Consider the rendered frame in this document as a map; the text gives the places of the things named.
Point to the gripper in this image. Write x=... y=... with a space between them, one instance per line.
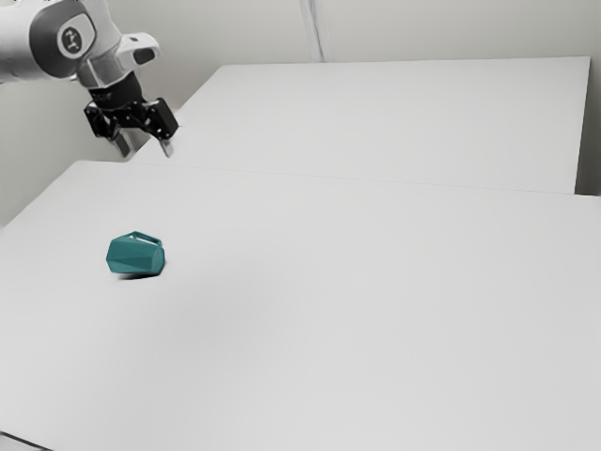
x=119 y=101

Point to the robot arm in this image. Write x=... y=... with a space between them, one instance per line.
x=51 y=42

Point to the teal faceted mug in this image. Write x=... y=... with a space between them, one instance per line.
x=136 y=257

